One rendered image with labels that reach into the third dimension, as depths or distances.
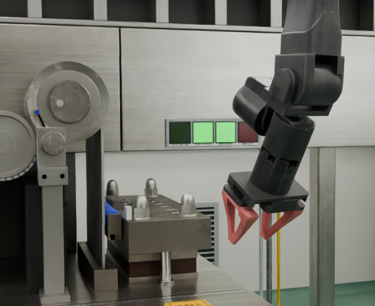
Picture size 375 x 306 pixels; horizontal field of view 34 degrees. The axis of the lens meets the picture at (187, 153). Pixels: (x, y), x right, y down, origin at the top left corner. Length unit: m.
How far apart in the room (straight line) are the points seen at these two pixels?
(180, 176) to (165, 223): 2.81
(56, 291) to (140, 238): 0.18
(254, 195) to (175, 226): 0.36
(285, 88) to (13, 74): 0.84
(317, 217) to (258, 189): 1.05
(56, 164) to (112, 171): 2.76
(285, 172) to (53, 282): 0.50
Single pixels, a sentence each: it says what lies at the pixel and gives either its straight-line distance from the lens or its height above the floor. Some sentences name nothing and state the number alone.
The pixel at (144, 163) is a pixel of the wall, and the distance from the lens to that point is 3.89.
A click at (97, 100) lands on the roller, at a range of 1.14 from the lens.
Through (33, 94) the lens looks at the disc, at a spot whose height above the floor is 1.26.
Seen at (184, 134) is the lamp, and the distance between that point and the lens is 1.52.
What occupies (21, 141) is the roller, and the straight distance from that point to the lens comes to 1.14.
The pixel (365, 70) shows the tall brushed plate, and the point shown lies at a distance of 1.74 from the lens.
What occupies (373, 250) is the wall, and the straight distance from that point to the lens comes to 4.64.
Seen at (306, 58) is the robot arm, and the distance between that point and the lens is 0.76.
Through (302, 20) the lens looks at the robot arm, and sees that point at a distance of 0.78.
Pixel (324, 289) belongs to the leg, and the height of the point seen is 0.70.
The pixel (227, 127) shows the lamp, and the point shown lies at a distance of 1.55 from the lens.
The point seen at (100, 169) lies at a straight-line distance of 1.17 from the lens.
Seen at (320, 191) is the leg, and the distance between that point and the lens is 1.86.
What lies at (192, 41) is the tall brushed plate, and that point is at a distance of 1.54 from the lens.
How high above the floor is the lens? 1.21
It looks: 3 degrees down
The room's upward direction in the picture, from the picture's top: straight up
